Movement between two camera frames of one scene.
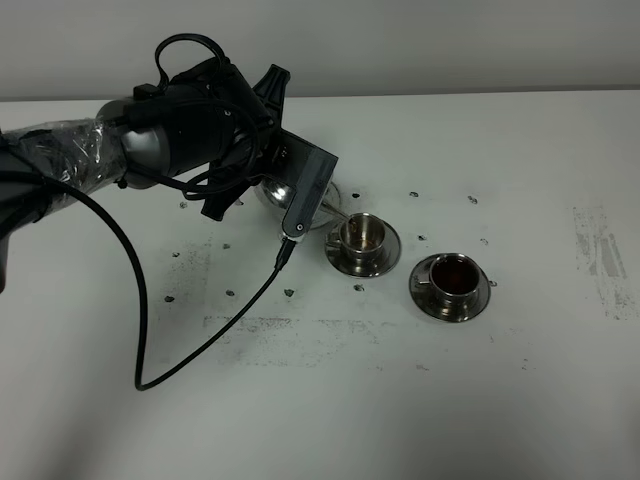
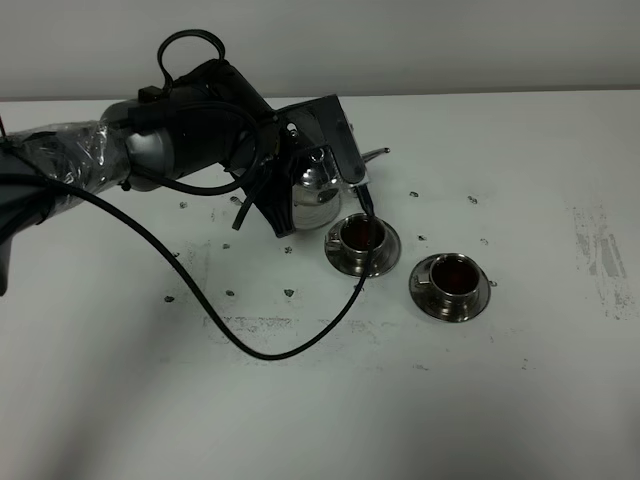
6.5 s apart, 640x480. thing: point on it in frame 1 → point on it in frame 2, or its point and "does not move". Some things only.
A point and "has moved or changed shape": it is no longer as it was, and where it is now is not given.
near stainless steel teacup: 454,279 does not move
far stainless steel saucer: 364,265 does not move
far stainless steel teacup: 361,237 does not move
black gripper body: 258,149 → 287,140
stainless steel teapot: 278,192 has moved or changed shape
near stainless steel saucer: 421,293 does not move
